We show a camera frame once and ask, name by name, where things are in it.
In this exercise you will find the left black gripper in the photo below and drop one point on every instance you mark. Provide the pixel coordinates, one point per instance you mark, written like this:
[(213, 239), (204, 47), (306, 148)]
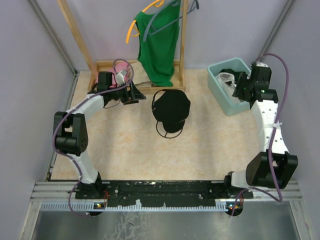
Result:
[(137, 95)]

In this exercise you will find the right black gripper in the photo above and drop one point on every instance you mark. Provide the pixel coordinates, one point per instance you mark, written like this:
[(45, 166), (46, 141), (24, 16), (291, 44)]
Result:
[(242, 80)]

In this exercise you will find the wooden clothes rack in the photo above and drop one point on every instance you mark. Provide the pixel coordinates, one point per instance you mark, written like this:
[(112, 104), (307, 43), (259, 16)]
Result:
[(178, 80)]

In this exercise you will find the black cap gold logo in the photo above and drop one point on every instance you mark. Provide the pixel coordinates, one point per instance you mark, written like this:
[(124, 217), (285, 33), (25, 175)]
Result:
[(172, 110)]

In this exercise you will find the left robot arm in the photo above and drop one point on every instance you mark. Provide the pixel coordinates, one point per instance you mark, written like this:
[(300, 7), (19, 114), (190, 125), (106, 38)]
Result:
[(70, 135)]

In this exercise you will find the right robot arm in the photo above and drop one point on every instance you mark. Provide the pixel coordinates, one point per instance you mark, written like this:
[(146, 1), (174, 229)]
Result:
[(273, 166)]

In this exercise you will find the white cap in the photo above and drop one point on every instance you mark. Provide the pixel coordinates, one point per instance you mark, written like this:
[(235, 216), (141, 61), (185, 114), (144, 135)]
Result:
[(227, 82)]

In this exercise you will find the black cap in bin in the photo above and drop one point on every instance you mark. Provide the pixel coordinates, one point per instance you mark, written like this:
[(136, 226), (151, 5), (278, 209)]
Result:
[(228, 70)]

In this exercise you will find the beige folded cloth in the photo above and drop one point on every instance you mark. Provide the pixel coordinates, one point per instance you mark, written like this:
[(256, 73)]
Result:
[(140, 77)]

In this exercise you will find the light blue plastic bin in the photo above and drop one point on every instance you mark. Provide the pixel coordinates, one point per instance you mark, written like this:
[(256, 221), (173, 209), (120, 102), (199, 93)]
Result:
[(229, 108)]

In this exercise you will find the pink folded cloth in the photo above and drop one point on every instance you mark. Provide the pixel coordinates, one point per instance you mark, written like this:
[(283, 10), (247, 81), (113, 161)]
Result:
[(121, 67)]

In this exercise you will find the yellow clothes hanger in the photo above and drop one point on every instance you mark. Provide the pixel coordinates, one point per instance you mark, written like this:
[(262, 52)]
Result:
[(156, 4)]

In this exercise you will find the green tank top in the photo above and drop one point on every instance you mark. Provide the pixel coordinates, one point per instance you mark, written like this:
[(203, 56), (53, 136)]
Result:
[(157, 54)]

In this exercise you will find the grey-blue clothes hanger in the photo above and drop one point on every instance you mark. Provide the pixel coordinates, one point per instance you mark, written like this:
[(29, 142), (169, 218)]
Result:
[(163, 18)]

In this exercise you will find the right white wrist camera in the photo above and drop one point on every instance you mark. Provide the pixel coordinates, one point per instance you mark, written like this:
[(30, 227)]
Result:
[(259, 64)]

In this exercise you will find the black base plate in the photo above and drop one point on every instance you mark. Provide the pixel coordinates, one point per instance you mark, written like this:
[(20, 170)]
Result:
[(154, 194)]

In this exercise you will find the aluminium rail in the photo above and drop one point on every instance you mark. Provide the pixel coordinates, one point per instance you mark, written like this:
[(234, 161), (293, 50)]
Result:
[(60, 196)]

